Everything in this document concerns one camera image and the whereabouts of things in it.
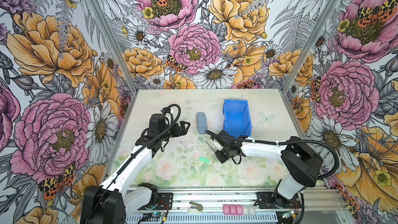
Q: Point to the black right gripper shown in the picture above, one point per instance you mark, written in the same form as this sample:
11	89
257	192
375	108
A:
219	158

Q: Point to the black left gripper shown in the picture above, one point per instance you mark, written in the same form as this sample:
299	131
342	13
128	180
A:
183	130

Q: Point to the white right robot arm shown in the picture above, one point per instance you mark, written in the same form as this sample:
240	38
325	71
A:
301	161

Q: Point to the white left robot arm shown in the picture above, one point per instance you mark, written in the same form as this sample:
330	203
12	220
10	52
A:
110	202

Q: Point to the blue plastic bin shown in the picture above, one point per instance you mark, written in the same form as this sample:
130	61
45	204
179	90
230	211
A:
237	120

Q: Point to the grey-blue oblong case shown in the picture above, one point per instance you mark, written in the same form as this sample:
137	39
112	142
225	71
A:
201	123

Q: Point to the small green brick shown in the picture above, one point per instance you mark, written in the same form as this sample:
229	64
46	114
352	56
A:
205	160

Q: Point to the pink block set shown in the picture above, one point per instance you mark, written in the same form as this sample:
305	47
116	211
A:
230	209

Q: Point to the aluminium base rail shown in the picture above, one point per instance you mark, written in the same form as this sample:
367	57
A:
213	199

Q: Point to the beige clip on rail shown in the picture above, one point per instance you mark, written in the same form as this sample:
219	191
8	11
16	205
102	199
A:
195	208

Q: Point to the white vented cable duct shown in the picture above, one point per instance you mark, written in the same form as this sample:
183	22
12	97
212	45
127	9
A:
204	218

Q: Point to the left aluminium frame post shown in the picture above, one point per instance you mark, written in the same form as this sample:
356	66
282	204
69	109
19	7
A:
99	15

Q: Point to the aluminium corner frame post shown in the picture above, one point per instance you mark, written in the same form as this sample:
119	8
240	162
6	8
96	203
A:
305	51

